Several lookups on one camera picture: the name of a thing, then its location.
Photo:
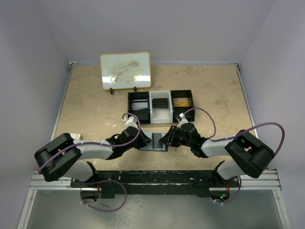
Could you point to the whiteboard with wooden frame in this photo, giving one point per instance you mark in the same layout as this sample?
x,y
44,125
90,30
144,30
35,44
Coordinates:
x,y
125,70

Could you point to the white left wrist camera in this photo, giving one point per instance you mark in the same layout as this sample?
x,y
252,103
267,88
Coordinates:
x,y
130,122

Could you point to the gold card in tray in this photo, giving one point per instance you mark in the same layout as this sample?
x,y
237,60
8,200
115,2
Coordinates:
x,y
181,102

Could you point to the white card in tray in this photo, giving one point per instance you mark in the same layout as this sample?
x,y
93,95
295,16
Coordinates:
x,y
140,104

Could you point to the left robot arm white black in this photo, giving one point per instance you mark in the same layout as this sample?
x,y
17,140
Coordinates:
x,y
67,157

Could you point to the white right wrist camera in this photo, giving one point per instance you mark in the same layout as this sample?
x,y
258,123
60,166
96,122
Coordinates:
x,y
181,119

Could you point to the white middle tray compartment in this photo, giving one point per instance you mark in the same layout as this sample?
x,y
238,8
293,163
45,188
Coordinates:
x,y
161,115

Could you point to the black tray compartment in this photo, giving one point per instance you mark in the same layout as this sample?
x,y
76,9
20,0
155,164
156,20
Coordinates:
x,y
143,115
181,94

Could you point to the black left tray compartment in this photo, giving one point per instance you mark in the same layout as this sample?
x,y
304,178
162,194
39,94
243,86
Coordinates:
x,y
143,115

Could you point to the blue leather card holder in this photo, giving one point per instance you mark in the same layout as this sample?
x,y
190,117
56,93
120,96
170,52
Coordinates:
x,y
165,148

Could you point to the aluminium frame rail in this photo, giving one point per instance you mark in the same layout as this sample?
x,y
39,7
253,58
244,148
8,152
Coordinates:
x,y
268,180

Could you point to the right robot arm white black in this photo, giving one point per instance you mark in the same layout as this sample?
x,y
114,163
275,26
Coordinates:
x,y
250,156

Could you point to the black card case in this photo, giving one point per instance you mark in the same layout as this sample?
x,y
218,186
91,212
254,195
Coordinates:
x,y
160,103

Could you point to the black right tray compartment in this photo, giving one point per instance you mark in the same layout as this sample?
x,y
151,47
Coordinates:
x,y
181,94

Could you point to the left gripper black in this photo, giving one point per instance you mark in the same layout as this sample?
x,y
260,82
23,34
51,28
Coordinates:
x,y
144,140

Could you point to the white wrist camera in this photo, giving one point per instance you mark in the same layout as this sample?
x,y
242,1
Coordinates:
x,y
130,122
181,119

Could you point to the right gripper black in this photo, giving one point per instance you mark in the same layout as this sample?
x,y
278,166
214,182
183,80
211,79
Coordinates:
x,y
169,139

